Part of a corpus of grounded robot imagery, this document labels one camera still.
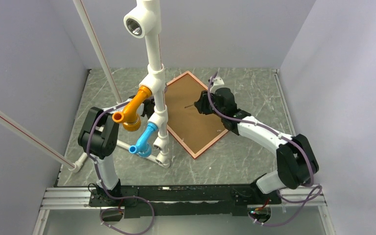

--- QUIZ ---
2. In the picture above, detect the white pole with red stripe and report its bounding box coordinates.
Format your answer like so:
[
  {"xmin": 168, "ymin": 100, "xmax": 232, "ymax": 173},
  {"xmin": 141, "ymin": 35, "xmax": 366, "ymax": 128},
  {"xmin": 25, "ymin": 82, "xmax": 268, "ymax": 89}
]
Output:
[{"xmin": 73, "ymin": 0, "xmax": 122, "ymax": 103}]

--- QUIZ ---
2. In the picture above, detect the red picture frame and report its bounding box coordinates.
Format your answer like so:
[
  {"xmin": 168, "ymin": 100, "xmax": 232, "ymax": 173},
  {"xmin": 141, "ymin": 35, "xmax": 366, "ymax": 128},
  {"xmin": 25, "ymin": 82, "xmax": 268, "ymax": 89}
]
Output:
[{"xmin": 165, "ymin": 70, "xmax": 230, "ymax": 160}]

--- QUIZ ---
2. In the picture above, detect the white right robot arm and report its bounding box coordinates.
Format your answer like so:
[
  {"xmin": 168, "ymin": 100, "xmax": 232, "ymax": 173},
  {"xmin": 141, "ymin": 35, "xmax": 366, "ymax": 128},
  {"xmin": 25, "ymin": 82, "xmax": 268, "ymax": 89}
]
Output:
[{"xmin": 194, "ymin": 88, "xmax": 319, "ymax": 203}]

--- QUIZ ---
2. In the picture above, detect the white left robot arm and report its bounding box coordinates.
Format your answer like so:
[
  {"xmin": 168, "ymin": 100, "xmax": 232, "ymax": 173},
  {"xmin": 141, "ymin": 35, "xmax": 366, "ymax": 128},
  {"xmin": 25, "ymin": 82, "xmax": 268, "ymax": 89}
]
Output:
[{"xmin": 77, "ymin": 96, "xmax": 134, "ymax": 206}]

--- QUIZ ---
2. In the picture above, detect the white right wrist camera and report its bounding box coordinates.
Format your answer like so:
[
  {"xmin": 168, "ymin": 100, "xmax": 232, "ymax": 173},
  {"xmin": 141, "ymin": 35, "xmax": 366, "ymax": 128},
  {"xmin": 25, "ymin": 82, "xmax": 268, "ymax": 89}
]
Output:
[{"xmin": 210, "ymin": 75, "xmax": 225, "ymax": 90}]

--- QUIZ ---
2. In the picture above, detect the blue pipe elbow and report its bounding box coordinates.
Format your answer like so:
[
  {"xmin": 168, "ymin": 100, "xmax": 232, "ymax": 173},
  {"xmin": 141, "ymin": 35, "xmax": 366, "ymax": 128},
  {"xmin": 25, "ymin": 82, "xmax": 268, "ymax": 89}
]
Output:
[{"xmin": 128, "ymin": 122, "xmax": 158, "ymax": 158}]

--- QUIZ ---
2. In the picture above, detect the white diagonal pole left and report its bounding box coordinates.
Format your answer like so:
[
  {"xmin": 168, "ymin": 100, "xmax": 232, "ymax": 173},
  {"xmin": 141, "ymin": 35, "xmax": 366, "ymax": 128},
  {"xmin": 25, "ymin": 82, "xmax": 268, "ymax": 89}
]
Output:
[{"xmin": 0, "ymin": 111, "xmax": 88, "ymax": 173}]

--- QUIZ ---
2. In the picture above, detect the orange pipe elbow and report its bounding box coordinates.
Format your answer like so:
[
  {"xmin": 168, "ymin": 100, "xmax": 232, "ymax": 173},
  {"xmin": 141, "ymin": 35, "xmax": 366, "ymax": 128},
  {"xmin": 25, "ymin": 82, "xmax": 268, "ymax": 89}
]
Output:
[{"xmin": 112, "ymin": 86, "xmax": 152, "ymax": 132}]

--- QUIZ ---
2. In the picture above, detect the white pipe stand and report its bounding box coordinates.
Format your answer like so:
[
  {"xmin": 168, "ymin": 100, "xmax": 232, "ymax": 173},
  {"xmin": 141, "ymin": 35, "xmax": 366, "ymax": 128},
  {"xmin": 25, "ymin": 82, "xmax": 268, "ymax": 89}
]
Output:
[{"xmin": 123, "ymin": 0, "xmax": 170, "ymax": 167}]

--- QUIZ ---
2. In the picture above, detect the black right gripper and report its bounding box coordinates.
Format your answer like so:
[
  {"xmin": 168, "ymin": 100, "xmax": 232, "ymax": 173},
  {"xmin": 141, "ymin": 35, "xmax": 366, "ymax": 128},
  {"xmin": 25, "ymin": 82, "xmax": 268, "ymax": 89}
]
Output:
[{"xmin": 195, "ymin": 89, "xmax": 225, "ymax": 118}]

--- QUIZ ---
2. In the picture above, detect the brown frame backing board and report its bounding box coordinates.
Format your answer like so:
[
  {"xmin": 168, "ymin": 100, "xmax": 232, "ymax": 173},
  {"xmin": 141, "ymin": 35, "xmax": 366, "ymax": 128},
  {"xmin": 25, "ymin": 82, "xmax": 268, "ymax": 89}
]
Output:
[{"xmin": 165, "ymin": 74, "xmax": 226, "ymax": 155}]

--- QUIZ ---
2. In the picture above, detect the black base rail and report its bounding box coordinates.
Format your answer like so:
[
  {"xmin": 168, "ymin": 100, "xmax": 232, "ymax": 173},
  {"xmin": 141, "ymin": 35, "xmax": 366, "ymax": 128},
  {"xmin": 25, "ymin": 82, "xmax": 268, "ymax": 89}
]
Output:
[{"xmin": 89, "ymin": 184, "xmax": 281, "ymax": 218}]

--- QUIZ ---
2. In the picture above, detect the aluminium extrusion frame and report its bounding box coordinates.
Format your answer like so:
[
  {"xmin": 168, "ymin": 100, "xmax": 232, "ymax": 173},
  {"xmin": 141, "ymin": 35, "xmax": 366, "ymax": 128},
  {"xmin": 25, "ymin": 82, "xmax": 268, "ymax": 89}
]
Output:
[{"xmin": 33, "ymin": 187, "xmax": 335, "ymax": 235}]

